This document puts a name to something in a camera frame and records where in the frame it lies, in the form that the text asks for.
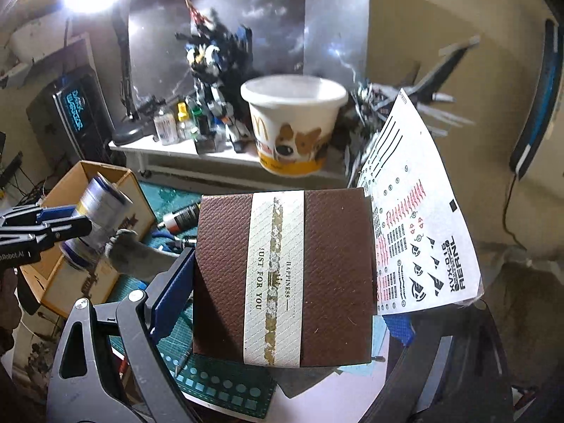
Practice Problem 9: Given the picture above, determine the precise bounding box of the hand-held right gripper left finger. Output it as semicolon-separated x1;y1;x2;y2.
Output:
48;247;196;423

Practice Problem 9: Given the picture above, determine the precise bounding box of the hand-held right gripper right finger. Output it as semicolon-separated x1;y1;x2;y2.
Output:
381;303;515;423

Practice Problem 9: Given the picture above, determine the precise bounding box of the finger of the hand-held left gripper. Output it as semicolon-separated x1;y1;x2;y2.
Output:
0;205;90;231
0;219;94;254

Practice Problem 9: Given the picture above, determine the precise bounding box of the blue silver can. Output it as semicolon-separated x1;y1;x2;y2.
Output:
59;175;134;271

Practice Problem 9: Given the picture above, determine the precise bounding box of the brown gift box white band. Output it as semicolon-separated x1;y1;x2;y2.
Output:
192;188;379;368

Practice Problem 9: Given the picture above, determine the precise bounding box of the pale desktop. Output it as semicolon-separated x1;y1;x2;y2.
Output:
269;352;391;423

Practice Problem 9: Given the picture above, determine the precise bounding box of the grey cloth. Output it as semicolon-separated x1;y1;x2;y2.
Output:
106;233;182;283

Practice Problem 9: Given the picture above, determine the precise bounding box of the yellow cardboard box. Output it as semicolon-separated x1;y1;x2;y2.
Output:
20;160;158;318

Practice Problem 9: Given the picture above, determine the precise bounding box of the black white tube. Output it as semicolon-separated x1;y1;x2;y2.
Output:
161;200;202;234

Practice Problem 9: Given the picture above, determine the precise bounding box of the black speaker teal display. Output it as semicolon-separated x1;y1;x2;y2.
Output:
26;73;112;166

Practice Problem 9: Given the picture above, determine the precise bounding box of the black desk lamp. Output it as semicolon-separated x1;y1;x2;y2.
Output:
62;0;148;144

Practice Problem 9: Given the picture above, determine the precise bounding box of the green cutting mat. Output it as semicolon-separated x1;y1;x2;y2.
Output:
101;180;283;421

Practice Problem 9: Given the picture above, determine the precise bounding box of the white desk shelf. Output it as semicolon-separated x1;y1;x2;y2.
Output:
108;134;358;186

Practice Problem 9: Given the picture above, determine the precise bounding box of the white labelled jar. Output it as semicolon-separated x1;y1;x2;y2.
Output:
154;110;178;146

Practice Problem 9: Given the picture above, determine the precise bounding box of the dark small jar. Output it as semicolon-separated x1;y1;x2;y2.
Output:
196;134;219;155

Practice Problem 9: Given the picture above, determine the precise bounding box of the white decal sheet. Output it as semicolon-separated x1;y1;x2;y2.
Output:
355;89;483;317

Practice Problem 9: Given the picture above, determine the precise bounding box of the yellow cap bottle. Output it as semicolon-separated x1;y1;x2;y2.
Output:
176;102;191;140

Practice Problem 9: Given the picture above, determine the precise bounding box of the green cap bottle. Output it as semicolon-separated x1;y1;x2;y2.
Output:
190;106;209;137

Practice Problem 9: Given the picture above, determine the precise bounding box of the white McDonald's paper cup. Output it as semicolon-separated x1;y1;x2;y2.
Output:
240;75;349;178

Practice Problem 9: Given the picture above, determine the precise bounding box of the blue white robot model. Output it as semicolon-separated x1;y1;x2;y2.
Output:
174;0;257;155

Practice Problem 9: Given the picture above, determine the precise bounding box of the winged white black model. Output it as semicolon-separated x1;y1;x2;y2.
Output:
346;35;481;188

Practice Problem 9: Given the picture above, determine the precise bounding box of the black blue curved device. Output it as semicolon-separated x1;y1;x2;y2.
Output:
509;18;561;181

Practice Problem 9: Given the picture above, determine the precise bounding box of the black cable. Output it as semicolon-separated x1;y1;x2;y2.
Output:
501;174;524;248

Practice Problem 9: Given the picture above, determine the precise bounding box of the lightning wall poster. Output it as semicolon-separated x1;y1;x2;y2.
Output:
128;0;371;113

